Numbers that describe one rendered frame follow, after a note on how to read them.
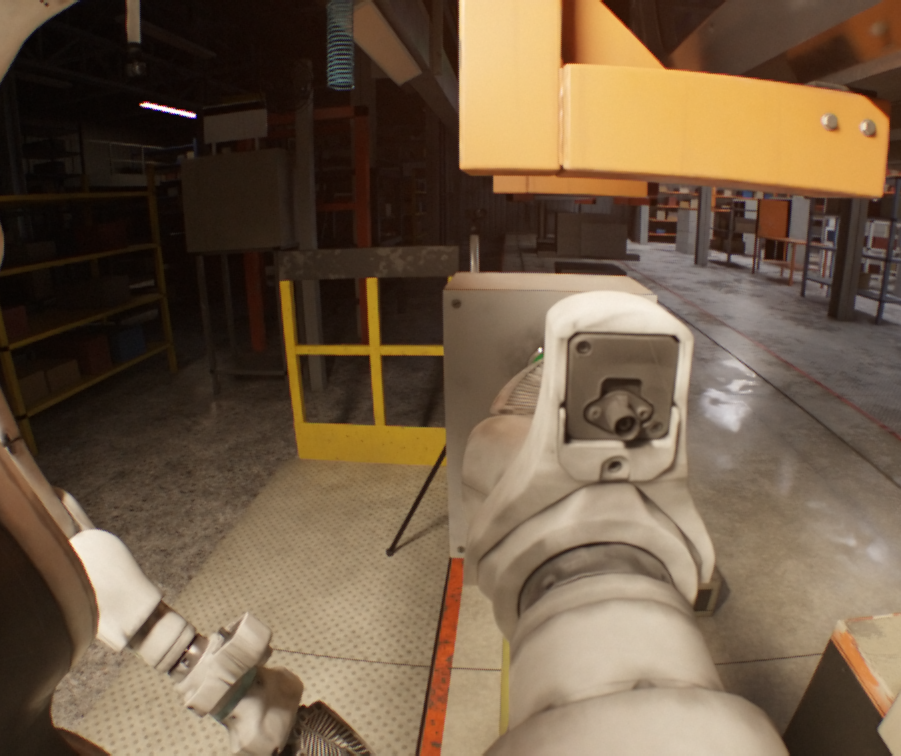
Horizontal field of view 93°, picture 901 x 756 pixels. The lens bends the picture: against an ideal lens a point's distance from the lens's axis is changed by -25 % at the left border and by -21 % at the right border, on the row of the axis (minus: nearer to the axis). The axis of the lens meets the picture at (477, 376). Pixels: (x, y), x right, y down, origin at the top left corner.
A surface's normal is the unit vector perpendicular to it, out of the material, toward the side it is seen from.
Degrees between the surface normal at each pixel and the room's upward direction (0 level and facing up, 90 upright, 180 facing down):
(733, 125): 90
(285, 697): 52
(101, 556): 46
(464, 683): 0
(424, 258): 90
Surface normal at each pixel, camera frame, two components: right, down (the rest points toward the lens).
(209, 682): 0.35, -0.06
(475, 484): -0.72, 0.15
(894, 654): 0.00, -0.95
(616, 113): -0.06, 0.32
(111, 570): 0.80, -0.54
